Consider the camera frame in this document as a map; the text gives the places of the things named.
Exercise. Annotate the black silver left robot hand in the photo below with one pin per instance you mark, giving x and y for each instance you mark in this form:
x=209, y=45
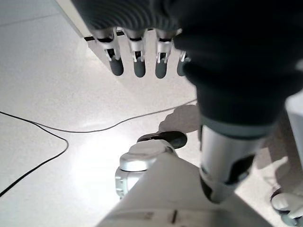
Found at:
x=236, y=59

